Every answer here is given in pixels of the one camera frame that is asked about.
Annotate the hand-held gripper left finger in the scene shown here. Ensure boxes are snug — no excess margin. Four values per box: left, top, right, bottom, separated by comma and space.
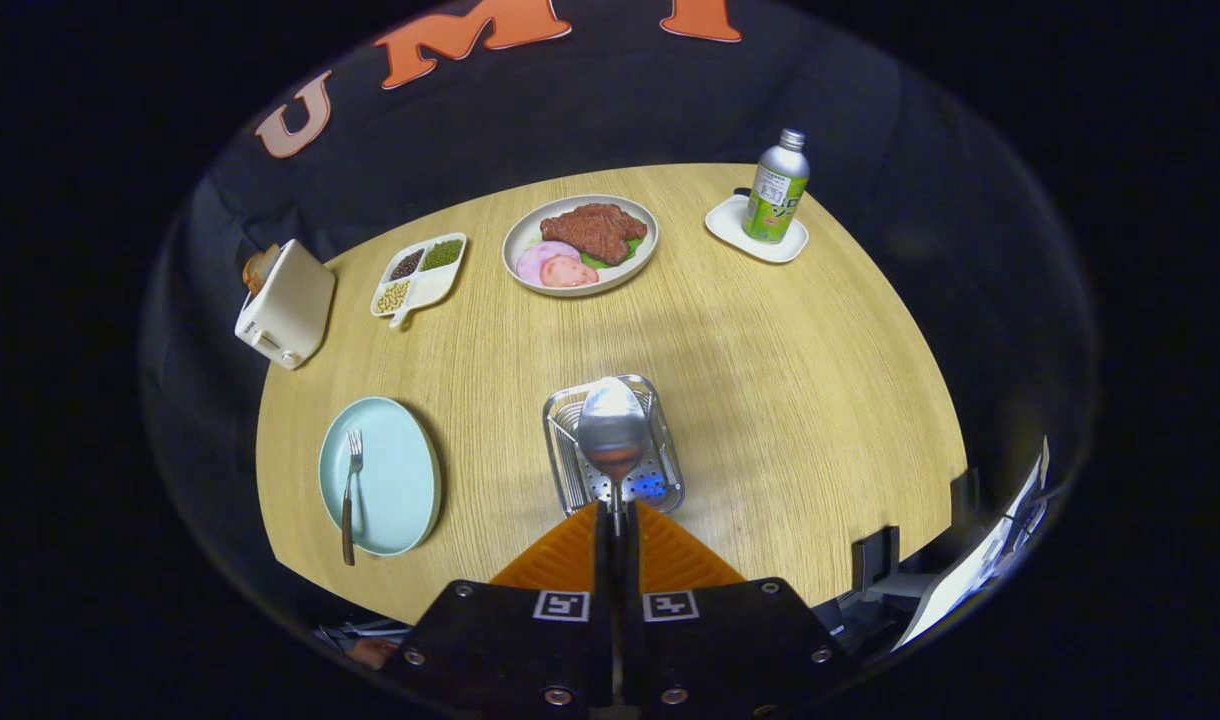
385, 500, 616, 716

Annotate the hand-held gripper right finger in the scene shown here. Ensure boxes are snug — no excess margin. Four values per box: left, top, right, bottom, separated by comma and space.
620, 500, 856, 716

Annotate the wooden handled metal spoon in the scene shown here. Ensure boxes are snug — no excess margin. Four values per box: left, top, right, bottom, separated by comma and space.
577, 377, 653, 539

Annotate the wooden handled metal fork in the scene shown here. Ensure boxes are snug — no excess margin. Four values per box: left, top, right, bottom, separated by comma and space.
341, 430, 364, 567

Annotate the perforated metal basket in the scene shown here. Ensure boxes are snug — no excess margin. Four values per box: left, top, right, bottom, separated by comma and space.
542, 374, 686, 517

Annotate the light blue plate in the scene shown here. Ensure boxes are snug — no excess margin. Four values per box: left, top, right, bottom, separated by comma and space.
318, 397, 443, 557

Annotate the deep pink ham slice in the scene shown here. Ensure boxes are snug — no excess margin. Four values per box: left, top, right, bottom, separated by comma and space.
540, 254, 601, 290

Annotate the green lettuce leaf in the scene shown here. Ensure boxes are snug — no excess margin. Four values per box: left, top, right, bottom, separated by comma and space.
580, 236, 646, 271

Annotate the pale pink ham slice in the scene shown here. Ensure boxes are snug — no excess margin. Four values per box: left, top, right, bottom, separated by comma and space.
516, 241, 581, 286

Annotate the white divided dish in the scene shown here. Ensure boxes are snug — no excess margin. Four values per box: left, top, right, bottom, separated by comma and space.
370, 233, 468, 329

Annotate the beige round plate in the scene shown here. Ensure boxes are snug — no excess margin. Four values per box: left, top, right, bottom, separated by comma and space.
502, 194, 660, 298

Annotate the brown steak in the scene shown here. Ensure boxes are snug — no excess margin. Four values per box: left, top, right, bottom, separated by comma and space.
540, 203, 649, 266

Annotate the white square coaster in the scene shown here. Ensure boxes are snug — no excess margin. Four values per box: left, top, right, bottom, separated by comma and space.
705, 193, 810, 265

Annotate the green label metal bottle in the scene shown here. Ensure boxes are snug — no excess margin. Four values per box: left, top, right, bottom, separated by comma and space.
742, 128, 811, 245

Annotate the cream toaster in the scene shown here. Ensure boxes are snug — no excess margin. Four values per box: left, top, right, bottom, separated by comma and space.
234, 239, 336, 371

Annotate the toasted bread slice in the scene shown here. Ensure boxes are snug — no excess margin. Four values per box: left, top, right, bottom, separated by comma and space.
242, 245, 283, 296

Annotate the black table bracket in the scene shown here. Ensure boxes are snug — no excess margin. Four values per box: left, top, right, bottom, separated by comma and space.
852, 527, 901, 593
950, 467, 981, 531

